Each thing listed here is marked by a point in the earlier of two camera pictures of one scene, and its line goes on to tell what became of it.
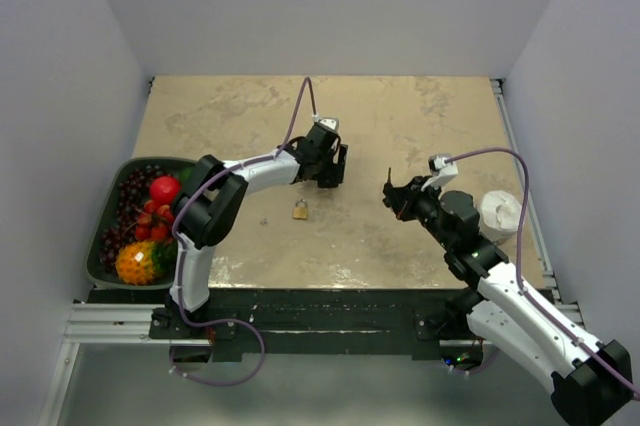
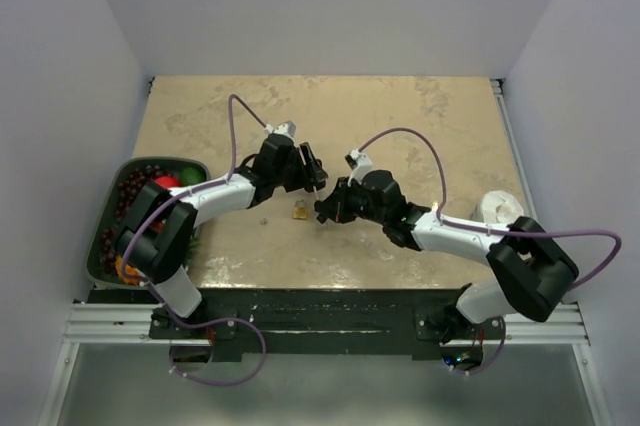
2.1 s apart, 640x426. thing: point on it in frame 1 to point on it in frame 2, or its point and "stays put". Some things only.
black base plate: [266, 323] stays put
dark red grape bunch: [134, 189] stays put
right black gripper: [405, 198] to [335, 206]
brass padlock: [300, 211] stays put
